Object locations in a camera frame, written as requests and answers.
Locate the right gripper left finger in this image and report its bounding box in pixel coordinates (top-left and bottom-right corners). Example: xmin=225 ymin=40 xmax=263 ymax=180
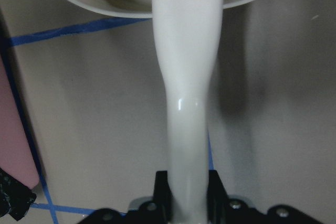
xmin=154 ymin=170 xmax=173 ymax=220

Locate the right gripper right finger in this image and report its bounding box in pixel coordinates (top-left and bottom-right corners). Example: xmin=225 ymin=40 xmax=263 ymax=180
xmin=207 ymin=170 xmax=228 ymax=220

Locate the beige hand brush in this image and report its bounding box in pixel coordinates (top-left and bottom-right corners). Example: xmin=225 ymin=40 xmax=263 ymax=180
xmin=152 ymin=0 xmax=223 ymax=223

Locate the black lined trash bin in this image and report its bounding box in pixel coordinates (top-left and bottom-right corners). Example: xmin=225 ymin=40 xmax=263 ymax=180
xmin=1 ymin=19 xmax=39 ymax=221

